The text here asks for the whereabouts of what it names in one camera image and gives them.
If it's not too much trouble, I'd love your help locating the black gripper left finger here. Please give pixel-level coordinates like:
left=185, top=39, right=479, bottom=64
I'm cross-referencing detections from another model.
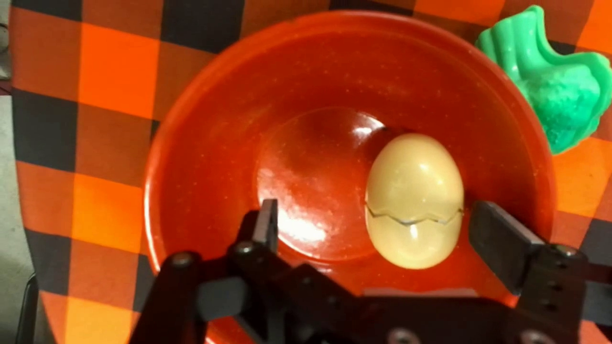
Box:
left=252, top=200, right=276, bottom=251

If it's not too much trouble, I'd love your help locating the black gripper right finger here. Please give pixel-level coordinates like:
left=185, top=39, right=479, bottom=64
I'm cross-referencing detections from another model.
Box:
left=468, top=202, right=544, bottom=307

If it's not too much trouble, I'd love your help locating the red plastic bowl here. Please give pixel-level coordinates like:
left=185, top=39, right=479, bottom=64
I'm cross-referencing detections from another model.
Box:
left=141, top=9, right=558, bottom=344

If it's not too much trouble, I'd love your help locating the green plastic toy vegetable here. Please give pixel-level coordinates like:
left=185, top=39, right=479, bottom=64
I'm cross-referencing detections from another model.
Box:
left=475, top=7, right=612, bottom=156

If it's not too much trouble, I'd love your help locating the beige plastic egg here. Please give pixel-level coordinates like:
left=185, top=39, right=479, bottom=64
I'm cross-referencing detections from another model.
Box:
left=364, top=135, right=464, bottom=270

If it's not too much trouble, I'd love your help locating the orange black checkered tablecloth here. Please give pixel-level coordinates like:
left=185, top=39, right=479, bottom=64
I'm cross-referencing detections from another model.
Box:
left=9, top=0, right=612, bottom=344

